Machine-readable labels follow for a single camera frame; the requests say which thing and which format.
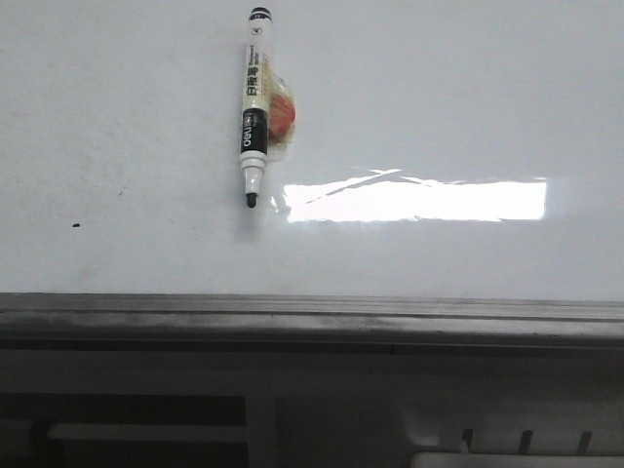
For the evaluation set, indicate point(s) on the white black whiteboard marker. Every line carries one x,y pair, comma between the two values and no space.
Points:
257,90

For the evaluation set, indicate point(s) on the red round magnet with tape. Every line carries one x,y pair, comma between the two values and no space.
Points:
281,112

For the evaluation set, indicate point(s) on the white whiteboard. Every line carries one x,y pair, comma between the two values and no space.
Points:
467,149

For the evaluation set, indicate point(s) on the grey aluminium whiteboard frame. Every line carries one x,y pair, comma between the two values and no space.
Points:
145,322

